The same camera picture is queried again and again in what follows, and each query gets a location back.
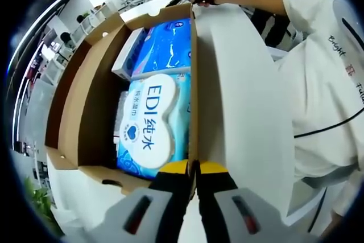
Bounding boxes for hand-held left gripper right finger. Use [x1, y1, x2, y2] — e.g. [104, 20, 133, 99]
[195, 160, 313, 243]

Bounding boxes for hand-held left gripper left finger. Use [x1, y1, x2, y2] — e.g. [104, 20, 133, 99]
[61, 160, 197, 243]

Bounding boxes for soft blue wet wipes pack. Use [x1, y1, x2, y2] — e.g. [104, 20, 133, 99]
[115, 72, 191, 180]

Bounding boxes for brown cardboard shoe box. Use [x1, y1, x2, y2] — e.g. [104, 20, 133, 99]
[44, 3, 200, 198]

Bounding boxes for white carton box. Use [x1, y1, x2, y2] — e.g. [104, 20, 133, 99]
[111, 27, 147, 80]

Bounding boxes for deep blue tissue pack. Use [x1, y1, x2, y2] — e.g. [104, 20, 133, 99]
[131, 17, 193, 80]

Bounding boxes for green potted plant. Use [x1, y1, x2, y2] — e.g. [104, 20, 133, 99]
[24, 177, 62, 235]

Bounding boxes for person's white shirt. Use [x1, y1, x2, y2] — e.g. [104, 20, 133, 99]
[277, 0, 364, 218]

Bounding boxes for white desk partition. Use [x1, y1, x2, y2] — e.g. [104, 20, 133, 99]
[24, 79, 59, 147]

